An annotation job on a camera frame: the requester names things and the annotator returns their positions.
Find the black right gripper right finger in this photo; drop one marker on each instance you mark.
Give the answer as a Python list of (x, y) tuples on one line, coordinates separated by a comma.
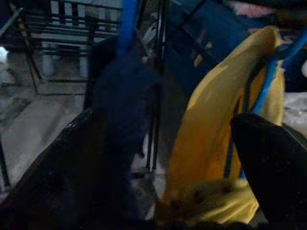
[(275, 179)]

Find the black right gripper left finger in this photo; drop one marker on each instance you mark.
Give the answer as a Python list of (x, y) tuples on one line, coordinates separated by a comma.
[(48, 191)]

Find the yellow shirt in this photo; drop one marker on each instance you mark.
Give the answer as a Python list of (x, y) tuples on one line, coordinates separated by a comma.
[(206, 131)]

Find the blue plastic hanger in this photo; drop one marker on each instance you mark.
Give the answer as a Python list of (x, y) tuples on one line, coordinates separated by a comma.
[(266, 82), (129, 24)]

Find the navy blue garment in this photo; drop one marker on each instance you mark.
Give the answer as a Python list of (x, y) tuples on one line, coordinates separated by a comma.
[(124, 107)]

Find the black metal clothes rack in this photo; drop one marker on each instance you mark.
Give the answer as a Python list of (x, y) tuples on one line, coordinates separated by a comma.
[(156, 134)]

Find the blue plastic storage box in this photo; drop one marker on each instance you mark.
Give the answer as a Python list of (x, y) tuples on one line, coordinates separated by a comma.
[(216, 28)]

